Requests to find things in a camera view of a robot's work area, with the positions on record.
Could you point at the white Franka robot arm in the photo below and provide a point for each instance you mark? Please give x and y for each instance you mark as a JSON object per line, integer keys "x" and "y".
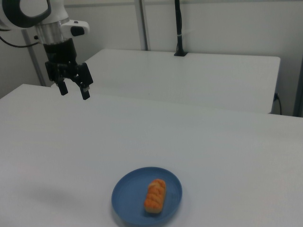
{"x": 56, "y": 9}

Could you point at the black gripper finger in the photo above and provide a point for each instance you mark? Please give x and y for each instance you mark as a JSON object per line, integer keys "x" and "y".
{"x": 63, "y": 88}
{"x": 84, "y": 75}

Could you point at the blue round plate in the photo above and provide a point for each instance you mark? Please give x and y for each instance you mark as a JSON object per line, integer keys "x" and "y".
{"x": 127, "y": 194}

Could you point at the black camera pole with clamp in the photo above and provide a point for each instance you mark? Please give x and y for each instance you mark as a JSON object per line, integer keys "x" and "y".
{"x": 180, "y": 35}

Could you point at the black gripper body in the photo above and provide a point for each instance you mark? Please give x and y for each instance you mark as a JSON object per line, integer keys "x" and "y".
{"x": 60, "y": 53}

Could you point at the white side table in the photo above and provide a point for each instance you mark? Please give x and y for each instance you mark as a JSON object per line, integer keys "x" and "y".
{"x": 189, "y": 78}

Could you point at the aluminium frame post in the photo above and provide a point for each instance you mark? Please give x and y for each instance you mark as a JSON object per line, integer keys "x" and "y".
{"x": 35, "y": 61}

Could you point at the orange toy bread loaf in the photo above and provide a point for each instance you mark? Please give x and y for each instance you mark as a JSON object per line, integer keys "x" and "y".
{"x": 155, "y": 196}

